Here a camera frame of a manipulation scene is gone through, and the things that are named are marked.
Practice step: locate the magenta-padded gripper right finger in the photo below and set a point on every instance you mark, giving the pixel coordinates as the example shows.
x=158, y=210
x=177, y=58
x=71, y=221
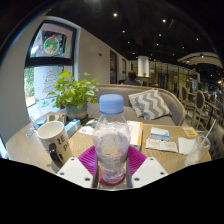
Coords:
x=148, y=170

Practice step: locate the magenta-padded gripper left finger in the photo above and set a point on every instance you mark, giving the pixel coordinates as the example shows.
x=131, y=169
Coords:
x=75, y=170

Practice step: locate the clear blue-capped water bottle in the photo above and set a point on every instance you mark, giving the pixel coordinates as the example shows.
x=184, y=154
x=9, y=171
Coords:
x=111, y=140

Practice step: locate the small blue white box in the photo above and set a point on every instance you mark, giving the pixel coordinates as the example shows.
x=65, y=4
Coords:
x=159, y=133

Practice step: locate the white orange carton box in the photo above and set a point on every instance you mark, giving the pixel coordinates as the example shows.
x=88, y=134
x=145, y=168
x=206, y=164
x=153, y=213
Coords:
x=136, y=133

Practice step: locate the light blue packet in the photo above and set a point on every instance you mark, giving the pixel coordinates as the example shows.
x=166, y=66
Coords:
x=72, y=127

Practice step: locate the white paper napkin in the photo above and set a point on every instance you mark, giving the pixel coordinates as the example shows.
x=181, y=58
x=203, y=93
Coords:
x=185, y=145

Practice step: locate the open printed booklet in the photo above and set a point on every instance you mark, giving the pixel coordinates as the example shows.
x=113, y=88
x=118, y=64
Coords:
x=88, y=127

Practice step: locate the brown patterned notebook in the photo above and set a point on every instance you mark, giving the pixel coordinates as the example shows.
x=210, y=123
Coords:
x=56, y=117

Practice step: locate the small yellow card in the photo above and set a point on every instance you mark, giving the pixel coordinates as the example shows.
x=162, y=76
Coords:
x=190, y=131

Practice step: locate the grey white chevron cushion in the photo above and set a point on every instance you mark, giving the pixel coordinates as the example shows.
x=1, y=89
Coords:
x=151, y=103

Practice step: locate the grey curved sofa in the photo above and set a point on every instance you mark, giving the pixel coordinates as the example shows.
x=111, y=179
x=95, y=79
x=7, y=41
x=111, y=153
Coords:
x=110, y=100

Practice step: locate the green potted plant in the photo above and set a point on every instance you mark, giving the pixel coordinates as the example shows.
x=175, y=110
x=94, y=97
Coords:
x=75, y=91

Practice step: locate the group of dining chairs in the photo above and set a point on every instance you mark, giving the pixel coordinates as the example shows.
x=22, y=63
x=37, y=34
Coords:
x=199, y=103

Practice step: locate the person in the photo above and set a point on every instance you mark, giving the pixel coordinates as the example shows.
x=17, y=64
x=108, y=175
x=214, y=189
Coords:
x=132, y=80

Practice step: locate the group of ceiling lights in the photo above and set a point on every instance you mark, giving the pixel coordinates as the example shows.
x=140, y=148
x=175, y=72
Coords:
x=115, y=15

